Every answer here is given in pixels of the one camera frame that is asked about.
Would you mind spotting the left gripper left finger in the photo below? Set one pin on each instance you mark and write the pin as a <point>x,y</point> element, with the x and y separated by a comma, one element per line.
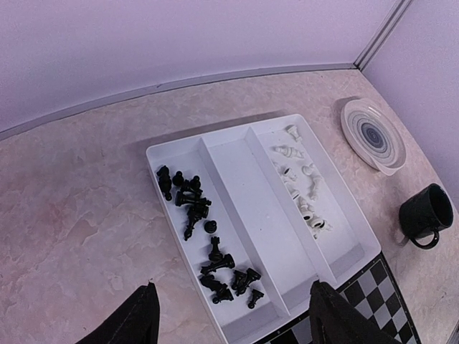
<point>136,320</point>

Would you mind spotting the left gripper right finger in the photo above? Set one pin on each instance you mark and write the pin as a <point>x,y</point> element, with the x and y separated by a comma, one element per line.
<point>334,320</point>

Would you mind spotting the black and silver chessboard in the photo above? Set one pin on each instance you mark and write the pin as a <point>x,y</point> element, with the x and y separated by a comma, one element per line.
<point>374,293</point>

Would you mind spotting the white chess pawn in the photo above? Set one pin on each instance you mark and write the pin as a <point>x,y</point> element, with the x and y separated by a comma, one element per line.
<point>309,170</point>

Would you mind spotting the white plastic divided tray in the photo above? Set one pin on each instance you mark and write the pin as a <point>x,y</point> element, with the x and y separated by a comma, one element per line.
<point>259,224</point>

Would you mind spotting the dark green mug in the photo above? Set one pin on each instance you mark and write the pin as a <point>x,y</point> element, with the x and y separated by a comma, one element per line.
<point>423,216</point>

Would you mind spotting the white plate with rings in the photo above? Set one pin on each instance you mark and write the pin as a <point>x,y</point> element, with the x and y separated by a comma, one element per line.
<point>373,136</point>

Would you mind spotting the right aluminium frame post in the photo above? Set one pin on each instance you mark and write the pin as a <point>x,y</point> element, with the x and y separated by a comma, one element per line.
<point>382,34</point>

